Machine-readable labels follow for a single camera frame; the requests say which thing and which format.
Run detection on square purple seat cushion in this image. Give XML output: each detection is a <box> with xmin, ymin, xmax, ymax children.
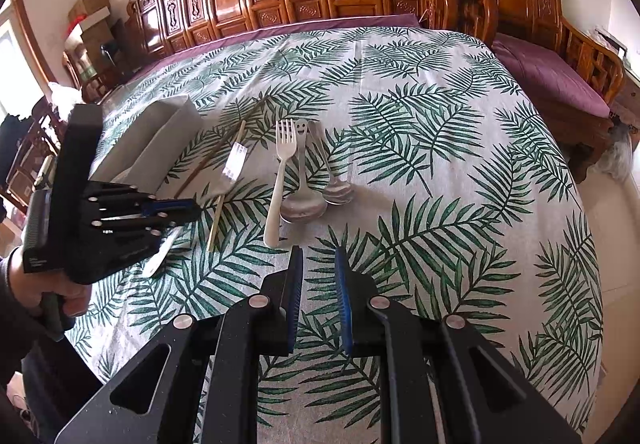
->
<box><xmin>492</xmin><ymin>33</ymin><xmax>612</xmax><ymax>119</ymax></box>

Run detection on white plastic fork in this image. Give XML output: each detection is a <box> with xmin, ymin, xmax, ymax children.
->
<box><xmin>263</xmin><ymin>119</ymin><xmax>297</xmax><ymax>248</ymax></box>

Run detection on stacked cardboard boxes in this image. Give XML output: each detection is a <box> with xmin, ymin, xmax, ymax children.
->
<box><xmin>62</xmin><ymin>19</ymin><xmax>132</xmax><ymax>92</ymax></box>

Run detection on white plastic bag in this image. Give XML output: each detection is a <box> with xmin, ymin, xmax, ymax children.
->
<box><xmin>47</xmin><ymin>82</ymin><xmax>84</xmax><ymax>111</ymax></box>

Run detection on clear plastic bag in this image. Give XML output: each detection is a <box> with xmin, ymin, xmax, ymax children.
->
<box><xmin>599</xmin><ymin>124</ymin><xmax>637</xmax><ymax>183</ymax></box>

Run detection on brown cardboard box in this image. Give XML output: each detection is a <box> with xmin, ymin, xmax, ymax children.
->
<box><xmin>67</xmin><ymin>0</ymin><xmax>111</xmax><ymax>21</ymax></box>

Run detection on large metal spoon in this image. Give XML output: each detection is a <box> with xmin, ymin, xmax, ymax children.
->
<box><xmin>279</xmin><ymin>120</ymin><xmax>329</xmax><ymax>224</ymax></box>

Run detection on long purple seat cushion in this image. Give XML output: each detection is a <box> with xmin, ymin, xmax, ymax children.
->
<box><xmin>120</xmin><ymin>13</ymin><xmax>422</xmax><ymax>81</ymax></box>

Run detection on dark wooden chopstick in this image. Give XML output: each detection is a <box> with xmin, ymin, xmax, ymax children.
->
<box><xmin>174</xmin><ymin>97</ymin><xmax>268</xmax><ymax>199</ymax></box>

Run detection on grey rectangular metal container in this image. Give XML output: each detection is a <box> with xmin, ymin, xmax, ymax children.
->
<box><xmin>92</xmin><ymin>94</ymin><xmax>205</xmax><ymax>198</ymax></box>

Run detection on white cardboard box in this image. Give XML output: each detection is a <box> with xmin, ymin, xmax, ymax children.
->
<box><xmin>64</xmin><ymin>18</ymin><xmax>112</xmax><ymax>41</ymax></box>

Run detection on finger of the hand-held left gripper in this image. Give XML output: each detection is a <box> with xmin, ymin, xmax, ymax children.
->
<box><xmin>142</xmin><ymin>219</ymin><xmax>193</xmax><ymax>245</ymax></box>
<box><xmin>140</xmin><ymin>197</ymin><xmax>202</xmax><ymax>221</ymax></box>

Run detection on wooden door frame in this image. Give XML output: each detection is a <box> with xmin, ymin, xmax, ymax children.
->
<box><xmin>9</xmin><ymin>0</ymin><xmax>60</xmax><ymax>86</ymax></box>

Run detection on person's left hand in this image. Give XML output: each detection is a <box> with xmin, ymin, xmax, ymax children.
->
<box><xmin>10</xmin><ymin>247</ymin><xmax>94</xmax><ymax>320</ymax></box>

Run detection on wooden dining chair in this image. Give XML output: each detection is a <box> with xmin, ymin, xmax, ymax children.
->
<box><xmin>0</xmin><ymin>97</ymin><xmax>67</xmax><ymax>216</ymax></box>

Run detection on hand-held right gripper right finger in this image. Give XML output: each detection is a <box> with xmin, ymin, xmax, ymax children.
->
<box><xmin>334</xmin><ymin>247</ymin><xmax>583</xmax><ymax>444</ymax></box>

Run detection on metal fork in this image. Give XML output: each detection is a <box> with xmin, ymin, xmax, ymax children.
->
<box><xmin>142</xmin><ymin>141</ymin><xmax>250</xmax><ymax>278</ymax></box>

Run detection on leaf print tablecloth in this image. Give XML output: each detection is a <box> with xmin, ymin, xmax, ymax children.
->
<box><xmin>65</xmin><ymin>27</ymin><xmax>604</xmax><ymax>444</ymax></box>

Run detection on small metal spoon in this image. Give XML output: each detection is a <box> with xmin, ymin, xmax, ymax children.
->
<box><xmin>307</xmin><ymin>120</ymin><xmax>356</xmax><ymax>205</ymax></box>

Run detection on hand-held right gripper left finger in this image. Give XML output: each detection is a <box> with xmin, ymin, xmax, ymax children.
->
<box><xmin>54</xmin><ymin>245</ymin><xmax>305</xmax><ymax>444</ymax></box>

